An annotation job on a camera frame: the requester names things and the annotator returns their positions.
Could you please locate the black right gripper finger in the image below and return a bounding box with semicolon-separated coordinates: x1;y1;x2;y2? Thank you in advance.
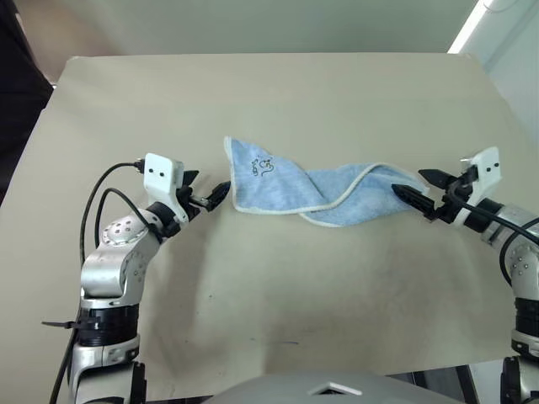
417;168;456;191
391;183;438;221

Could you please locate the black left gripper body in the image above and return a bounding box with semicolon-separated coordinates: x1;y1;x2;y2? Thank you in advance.
178;184;212;221

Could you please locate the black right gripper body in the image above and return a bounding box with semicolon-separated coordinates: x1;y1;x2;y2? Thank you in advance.
433;165;480;223

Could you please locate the light blue terry towel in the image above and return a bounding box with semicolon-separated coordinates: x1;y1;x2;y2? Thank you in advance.
223;135;430;228

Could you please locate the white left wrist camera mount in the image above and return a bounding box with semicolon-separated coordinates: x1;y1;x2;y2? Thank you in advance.
141;152;189;222

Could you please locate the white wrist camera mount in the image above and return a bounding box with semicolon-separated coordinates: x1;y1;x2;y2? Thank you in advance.
456;146;503;231
141;152;189;222

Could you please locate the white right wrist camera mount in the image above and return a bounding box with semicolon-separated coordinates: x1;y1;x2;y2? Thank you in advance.
456;146;503;231

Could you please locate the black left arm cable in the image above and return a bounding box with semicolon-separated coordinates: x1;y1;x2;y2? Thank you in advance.
48;161;145;404

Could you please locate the white window frame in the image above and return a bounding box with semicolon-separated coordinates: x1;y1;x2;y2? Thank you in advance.
447;0;539;56

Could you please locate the black cable tie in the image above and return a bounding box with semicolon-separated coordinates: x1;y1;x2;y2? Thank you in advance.
40;320;82;332

